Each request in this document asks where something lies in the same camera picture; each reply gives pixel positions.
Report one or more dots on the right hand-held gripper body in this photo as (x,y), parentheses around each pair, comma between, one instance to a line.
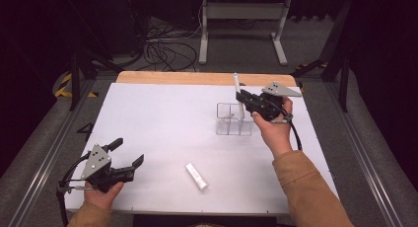
(269,105)

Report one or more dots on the yellow black hazard tape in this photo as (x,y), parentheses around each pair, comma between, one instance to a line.
(62,89)

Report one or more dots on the black tripod stand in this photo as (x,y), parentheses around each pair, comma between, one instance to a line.
(76,79)

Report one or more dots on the white metal stand frame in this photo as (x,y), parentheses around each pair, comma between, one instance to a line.
(244,11)

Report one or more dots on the clear plastic pen holder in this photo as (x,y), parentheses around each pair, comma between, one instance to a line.
(226,128)

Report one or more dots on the black metal stand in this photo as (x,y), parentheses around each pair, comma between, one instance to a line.
(343,75)

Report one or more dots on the person's left hand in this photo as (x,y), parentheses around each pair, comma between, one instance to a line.
(102,197)

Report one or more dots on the white eraser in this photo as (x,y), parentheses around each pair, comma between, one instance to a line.
(196,176)

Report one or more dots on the white marker pen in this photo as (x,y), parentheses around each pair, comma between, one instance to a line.
(236,82)

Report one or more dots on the white table mat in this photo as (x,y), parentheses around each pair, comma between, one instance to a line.
(157,121)

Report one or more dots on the person's right hand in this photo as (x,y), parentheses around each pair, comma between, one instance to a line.
(276,135)

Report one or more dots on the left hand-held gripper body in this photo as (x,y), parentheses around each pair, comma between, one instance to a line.
(96,161)

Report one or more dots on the aluminium rail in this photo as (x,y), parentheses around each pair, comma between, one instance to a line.
(49,148)
(364,154)

